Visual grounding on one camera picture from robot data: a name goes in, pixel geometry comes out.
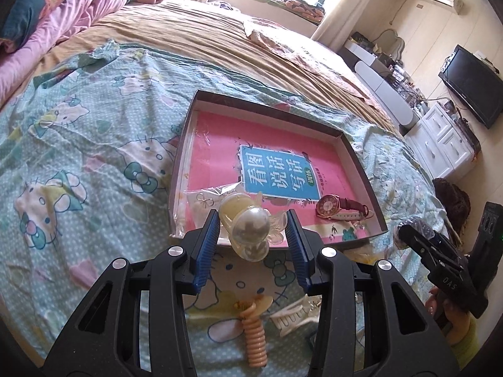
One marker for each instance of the pink quilt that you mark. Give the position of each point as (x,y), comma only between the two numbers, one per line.
(86,4)

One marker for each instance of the tan bedsheet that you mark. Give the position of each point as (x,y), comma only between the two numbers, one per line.
(196,35)

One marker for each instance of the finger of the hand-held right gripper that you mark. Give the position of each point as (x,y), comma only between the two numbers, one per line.
(432,257)

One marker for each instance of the white dressing table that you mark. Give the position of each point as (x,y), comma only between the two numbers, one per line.
(389,94)

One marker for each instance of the pink book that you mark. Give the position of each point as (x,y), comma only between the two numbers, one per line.
(220,137)

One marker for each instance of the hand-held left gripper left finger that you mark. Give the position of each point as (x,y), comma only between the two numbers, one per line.
(206,243)

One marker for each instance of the black television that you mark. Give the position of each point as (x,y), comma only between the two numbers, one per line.
(471,82)

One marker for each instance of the person's right hand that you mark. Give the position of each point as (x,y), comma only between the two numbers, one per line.
(432,306)

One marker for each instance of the cosmetic bottles clutter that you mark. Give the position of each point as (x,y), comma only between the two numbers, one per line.
(397,70)

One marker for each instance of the brown fuzzy item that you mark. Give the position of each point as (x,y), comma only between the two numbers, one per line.
(452,204)

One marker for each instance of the cartoon cat printed blanket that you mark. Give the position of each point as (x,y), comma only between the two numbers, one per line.
(98,145)

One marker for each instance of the cream hair claw clip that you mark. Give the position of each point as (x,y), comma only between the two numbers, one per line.
(289,318)

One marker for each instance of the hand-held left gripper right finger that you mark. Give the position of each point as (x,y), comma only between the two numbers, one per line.
(296,251)

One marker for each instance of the cream curtain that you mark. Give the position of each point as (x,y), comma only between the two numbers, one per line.
(342,4)

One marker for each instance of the person's right forearm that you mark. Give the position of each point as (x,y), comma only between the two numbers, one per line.
(461,333)

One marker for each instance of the pearl bow hair clip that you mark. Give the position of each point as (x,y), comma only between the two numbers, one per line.
(251,226)

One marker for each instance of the clear bag with earrings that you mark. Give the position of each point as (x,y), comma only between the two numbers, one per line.
(200,200)

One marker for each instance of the wavy frame mirror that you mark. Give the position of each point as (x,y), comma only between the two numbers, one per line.
(389,43)

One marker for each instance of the white drawer cabinet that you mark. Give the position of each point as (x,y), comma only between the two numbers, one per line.
(436,133)

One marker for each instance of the brown cardboard box tray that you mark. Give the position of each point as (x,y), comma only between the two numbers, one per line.
(359,180)

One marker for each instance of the patterned cloth on windowsill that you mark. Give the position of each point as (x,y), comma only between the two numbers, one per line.
(306,8)

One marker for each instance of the blue strawberry print pillow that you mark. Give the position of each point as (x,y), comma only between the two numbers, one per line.
(27,11)

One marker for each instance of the cream cloth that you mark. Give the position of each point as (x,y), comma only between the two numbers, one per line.
(283,43)

